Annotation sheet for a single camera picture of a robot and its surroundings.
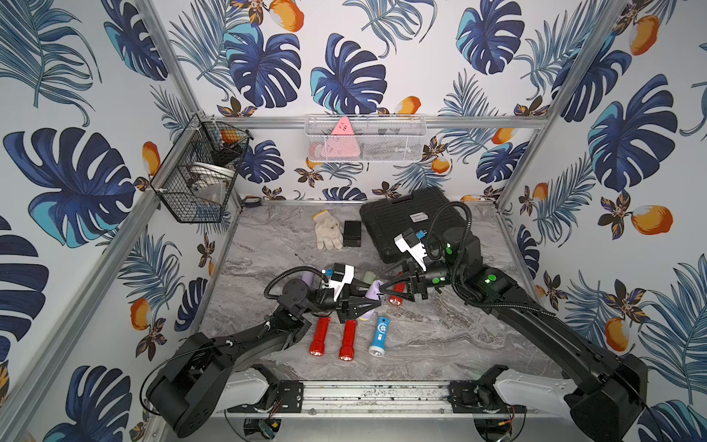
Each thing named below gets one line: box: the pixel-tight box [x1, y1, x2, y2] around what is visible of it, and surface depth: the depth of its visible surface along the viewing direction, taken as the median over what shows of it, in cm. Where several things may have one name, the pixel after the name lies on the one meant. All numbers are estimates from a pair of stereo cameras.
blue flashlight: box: [368, 315, 391, 358], surface depth 84 cm
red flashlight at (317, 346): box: [309, 314, 332, 357], surface depth 85 cm
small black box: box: [342, 220, 362, 247], surface depth 109 cm
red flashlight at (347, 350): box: [338, 319, 358, 361], surface depth 84 cm
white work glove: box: [312, 209, 344, 251], surface depth 112 cm
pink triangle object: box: [321, 116, 361, 158], surface depth 92 cm
